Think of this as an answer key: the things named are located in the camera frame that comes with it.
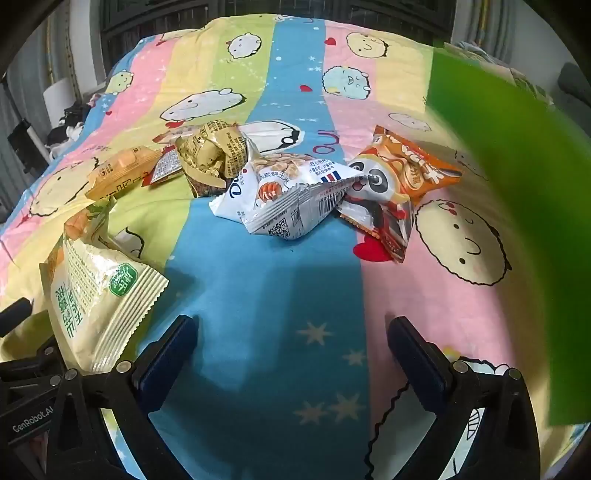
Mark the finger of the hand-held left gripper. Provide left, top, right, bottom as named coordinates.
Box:
left=0, top=298, right=33, bottom=339
left=0, top=339, right=64, bottom=407

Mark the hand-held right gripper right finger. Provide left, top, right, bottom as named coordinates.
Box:
left=387, top=316, right=541, bottom=480

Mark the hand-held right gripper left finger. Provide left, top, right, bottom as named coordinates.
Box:
left=46, top=315, right=200, bottom=480

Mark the cream green snack packet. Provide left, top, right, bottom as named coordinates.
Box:
left=39, top=196, right=169, bottom=374

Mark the orange yellow snack packet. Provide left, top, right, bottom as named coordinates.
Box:
left=84, top=147, right=162, bottom=200

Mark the red-edged cream snack packet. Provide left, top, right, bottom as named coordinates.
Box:
left=148, top=150, right=185, bottom=186

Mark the green cardboard box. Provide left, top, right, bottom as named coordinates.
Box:
left=427, top=46, right=591, bottom=428

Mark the white corn snack packet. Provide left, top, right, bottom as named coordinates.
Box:
left=210, top=152, right=358, bottom=241

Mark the gold snack packet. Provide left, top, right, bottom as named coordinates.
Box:
left=175, top=129, right=228, bottom=198
left=205, top=119, right=249, bottom=179

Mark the striped cartoon printed blanket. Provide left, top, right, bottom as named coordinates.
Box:
left=0, top=14, right=591, bottom=480

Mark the orange panda snack packet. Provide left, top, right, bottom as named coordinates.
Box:
left=336, top=126, right=464, bottom=264

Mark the dark clothing heap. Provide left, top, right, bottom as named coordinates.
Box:
left=46, top=99, right=99, bottom=154

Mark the white lamp shade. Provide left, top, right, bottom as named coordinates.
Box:
left=44, top=76, right=75, bottom=123

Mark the grey chair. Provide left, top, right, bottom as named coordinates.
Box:
left=556, top=62, right=591, bottom=108

